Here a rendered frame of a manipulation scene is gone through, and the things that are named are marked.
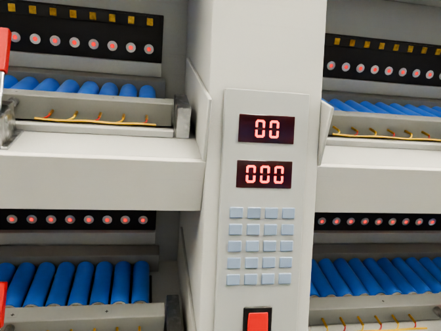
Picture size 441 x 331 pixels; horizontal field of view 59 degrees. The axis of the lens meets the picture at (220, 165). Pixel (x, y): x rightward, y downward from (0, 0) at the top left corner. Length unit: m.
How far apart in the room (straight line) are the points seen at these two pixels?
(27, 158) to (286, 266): 0.22
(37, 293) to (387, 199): 0.35
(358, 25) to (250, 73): 0.31
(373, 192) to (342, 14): 0.30
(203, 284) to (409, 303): 0.25
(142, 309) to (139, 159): 0.16
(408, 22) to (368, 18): 0.06
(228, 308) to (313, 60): 0.21
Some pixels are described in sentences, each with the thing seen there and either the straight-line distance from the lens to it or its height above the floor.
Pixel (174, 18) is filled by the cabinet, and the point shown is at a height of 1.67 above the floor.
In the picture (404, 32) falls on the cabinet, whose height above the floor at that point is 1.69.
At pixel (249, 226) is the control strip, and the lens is 0.31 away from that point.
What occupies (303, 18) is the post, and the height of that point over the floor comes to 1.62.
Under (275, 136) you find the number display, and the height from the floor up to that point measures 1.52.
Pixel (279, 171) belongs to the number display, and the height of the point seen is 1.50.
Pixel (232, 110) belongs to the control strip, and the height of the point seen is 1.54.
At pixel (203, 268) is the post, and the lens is 0.32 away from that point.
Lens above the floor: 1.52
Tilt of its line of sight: 3 degrees down
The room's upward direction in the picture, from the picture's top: 3 degrees clockwise
